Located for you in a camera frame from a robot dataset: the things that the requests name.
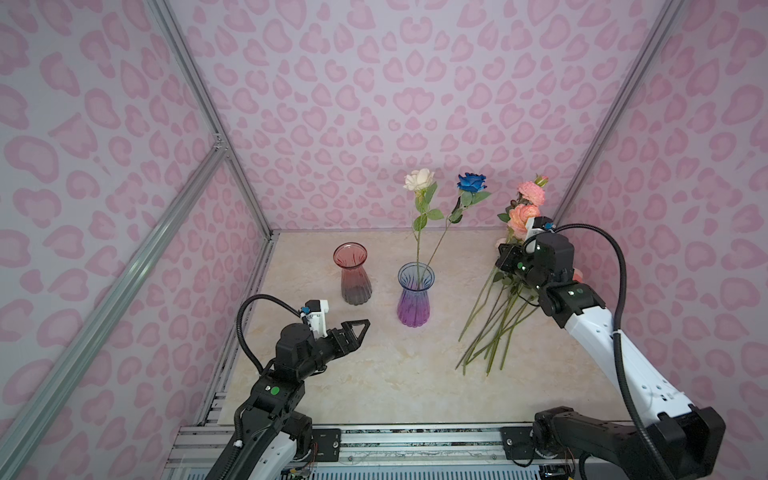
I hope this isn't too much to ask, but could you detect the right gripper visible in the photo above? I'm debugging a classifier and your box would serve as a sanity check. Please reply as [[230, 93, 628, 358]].
[[495, 242, 550, 293]]

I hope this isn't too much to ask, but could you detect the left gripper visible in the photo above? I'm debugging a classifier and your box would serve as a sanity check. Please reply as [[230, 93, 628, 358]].
[[296, 318, 369, 384]]

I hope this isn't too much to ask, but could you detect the purple blue glass vase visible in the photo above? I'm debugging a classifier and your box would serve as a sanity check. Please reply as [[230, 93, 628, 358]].
[[397, 262, 436, 328]]

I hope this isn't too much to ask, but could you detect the blue rose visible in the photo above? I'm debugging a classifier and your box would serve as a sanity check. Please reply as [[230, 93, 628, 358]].
[[417, 172, 490, 266]]

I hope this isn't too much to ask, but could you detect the cream white rose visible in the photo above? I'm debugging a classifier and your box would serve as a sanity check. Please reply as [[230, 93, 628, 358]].
[[404, 168, 444, 281]]

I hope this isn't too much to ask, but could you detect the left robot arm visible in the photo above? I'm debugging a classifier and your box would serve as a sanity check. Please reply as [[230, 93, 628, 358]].
[[207, 319, 370, 479]]

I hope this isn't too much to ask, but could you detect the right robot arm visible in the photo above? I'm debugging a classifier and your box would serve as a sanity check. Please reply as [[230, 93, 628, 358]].
[[496, 228, 726, 479]]

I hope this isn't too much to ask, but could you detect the red glass vase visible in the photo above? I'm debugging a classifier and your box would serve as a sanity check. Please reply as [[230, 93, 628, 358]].
[[333, 242, 372, 306]]

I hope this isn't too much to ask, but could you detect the pile of pink flowers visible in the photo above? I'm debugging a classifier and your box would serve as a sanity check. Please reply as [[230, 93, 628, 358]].
[[456, 175, 549, 374]]

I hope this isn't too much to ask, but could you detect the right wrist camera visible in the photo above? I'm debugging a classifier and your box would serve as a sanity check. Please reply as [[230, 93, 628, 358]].
[[525, 216, 555, 239]]

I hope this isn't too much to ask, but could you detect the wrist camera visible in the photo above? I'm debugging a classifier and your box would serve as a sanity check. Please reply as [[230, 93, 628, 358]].
[[525, 216, 555, 239], [300, 299, 329, 338]]

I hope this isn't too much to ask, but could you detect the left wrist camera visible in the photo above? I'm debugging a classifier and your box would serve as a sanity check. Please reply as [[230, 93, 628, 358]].
[[300, 299, 329, 338]]

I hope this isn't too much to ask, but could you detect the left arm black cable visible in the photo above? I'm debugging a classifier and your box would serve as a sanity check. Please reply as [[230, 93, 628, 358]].
[[235, 293, 301, 376]]

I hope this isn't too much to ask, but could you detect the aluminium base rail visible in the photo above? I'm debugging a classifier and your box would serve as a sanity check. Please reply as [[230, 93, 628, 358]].
[[161, 422, 679, 480]]

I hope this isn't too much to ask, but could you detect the right corner aluminium post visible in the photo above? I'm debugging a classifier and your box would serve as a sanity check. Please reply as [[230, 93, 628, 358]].
[[554, 0, 687, 225]]

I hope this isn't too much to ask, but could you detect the corner aluminium post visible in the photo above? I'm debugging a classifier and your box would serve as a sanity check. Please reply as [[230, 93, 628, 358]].
[[554, 0, 687, 225], [146, 0, 273, 239]]

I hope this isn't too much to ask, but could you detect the left diagonal aluminium frame bar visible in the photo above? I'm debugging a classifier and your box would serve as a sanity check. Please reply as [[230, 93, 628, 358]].
[[1, 147, 227, 479]]

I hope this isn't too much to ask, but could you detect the left corner aluminium post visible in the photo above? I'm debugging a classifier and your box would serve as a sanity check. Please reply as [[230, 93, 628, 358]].
[[146, 0, 273, 239]]

